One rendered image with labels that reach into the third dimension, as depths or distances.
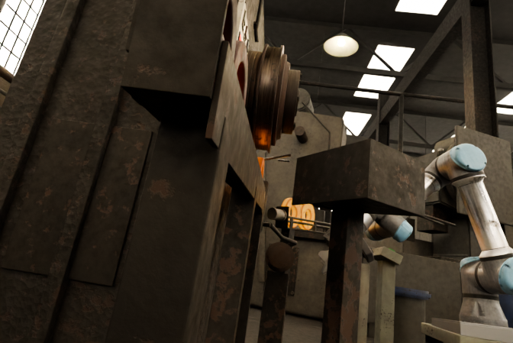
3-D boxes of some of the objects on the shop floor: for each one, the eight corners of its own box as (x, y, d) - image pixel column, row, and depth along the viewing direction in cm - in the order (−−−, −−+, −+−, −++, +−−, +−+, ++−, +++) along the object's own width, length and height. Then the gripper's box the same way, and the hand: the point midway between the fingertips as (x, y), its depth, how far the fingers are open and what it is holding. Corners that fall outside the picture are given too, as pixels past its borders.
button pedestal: (372, 376, 171) (378, 245, 190) (360, 364, 194) (366, 247, 213) (407, 383, 170) (409, 250, 189) (391, 370, 192) (394, 252, 212)
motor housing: (249, 374, 143) (267, 239, 160) (251, 361, 164) (267, 243, 181) (281, 380, 142) (296, 244, 159) (279, 366, 163) (293, 247, 180)
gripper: (347, 225, 130) (311, 270, 123) (341, 210, 125) (304, 256, 117) (367, 236, 124) (330, 283, 116) (362, 220, 119) (324, 269, 111)
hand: (326, 271), depth 115 cm, fingers closed
